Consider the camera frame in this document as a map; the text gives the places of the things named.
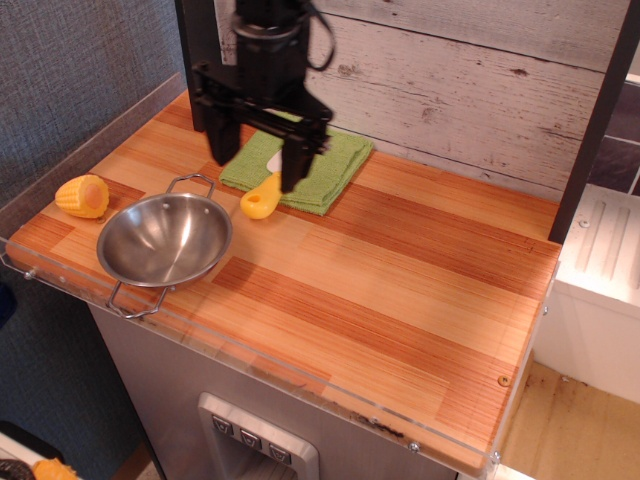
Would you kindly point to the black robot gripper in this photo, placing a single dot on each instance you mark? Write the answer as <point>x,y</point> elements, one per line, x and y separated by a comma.
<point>266,89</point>

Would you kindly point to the orange handled toy knife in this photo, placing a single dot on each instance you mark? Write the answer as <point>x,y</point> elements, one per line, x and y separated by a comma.
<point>261,201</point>

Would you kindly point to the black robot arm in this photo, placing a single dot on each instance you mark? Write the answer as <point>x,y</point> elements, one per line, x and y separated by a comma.
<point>270,10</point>

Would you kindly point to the green folded cloth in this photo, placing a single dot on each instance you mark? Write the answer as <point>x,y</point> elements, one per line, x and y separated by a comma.
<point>329,174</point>

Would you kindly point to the yellow toy corn cob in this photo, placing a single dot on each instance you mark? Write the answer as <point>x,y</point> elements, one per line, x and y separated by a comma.
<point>85,196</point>

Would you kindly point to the clear acrylic table guard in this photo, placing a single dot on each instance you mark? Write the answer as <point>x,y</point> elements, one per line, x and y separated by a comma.
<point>423,349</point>

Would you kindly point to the grey toy fridge cabinet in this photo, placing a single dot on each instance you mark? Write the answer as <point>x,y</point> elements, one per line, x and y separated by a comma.
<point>165,379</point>

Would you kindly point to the silver dispenser button panel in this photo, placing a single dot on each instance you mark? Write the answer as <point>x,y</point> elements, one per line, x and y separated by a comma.
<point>245,446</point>

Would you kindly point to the white toy sink unit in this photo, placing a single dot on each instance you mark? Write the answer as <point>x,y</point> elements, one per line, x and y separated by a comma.
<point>590,331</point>

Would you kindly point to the orange black object bottom left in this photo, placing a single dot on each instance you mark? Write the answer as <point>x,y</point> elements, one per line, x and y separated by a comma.
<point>48,469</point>

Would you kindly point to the stainless steel two-handled bowl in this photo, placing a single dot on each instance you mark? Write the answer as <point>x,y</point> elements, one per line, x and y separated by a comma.
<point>165,240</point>

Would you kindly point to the dark left shelf post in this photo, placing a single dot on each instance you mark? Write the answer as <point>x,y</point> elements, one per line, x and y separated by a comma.
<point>199,40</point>

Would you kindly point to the dark shelf post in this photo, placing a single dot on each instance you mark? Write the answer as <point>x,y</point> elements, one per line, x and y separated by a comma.
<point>199,40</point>
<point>604,106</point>

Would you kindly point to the dark right shelf post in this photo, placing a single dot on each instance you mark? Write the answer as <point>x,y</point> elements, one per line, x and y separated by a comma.
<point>604,106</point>

